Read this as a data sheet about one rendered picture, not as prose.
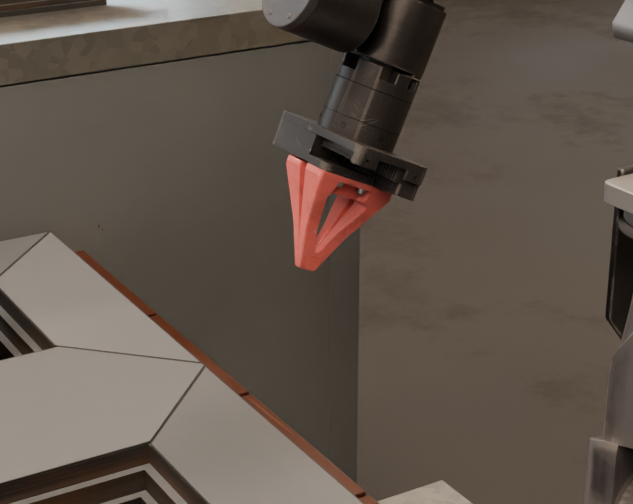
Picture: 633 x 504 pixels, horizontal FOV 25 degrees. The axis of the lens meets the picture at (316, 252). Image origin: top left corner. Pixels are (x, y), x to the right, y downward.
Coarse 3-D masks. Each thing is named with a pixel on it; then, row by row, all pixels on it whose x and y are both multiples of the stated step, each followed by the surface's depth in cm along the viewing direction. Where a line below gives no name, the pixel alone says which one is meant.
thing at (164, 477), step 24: (0, 312) 130; (0, 336) 129; (24, 336) 125; (120, 456) 104; (144, 456) 105; (24, 480) 101; (48, 480) 102; (72, 480) 103; (96, 480) 103; (120, 480) 104; (144, 480) 105; (168, 480) 103
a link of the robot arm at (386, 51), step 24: (384, 0) 99; (408, 0) 99; (432, 0) 102; (384, 24) 99; (408, 24) 99; (432, 24) 100; (360, 48) 100; (384, 48) 99; (408, 48) 99; (432, 48) 101; (384, 72) 100; (408, 72) 101
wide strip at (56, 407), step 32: (32, 352) 118; (64, 352) 118; (96, 352) 118; (0, 384) 113; (32, 384) 113; (64, 384) 113; (96, 384) 113; (128, 384) 113; (160, 384) 113; (0, 416) 108; (32, 416) 108; (64, 416) 108; (96, 416) 108; (128, 416) 108; (160, 416) 108; (0, 448) 104; (32, 448) 104; (64, 448) 104; (96, 448) 104; (128, 448) 104; (0, 480) 100
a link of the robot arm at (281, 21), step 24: (264, 0) 97; (288, 0) 95; (312, 0) 94; (336, 0) 95; (360, 0) 96; (288, 24) 95; (312, 24) 95; (336, 24) 96; (360, 24) 96; (336, 48) 98
